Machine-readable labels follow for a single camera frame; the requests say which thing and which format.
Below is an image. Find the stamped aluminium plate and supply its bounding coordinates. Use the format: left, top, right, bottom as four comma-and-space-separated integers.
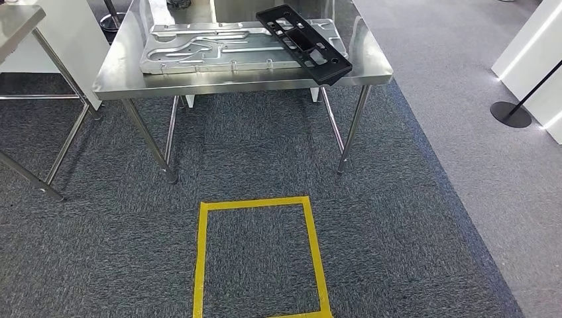
139, 18, 351, 75

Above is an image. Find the steel stanchion with round base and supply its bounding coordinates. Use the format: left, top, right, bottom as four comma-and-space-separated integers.
98, 0, 129, 33

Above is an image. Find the white cabinet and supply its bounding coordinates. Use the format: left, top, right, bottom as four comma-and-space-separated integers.
0, 0, 111, 111

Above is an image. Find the stainless steel workbench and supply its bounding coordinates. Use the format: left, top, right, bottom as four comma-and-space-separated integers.
91, 0, 394, 186

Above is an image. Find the black stanchion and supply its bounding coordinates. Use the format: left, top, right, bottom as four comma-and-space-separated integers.
490, 58, 562, 129

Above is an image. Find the black plastic panel part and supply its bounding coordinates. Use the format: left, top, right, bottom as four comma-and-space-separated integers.
255, 3, 354, 87

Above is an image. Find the white display plinth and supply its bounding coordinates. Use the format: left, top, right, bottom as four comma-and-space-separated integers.
491, 0, 562, 145

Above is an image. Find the steel side table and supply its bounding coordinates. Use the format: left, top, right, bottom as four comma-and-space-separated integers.
0, 3, 103, 203

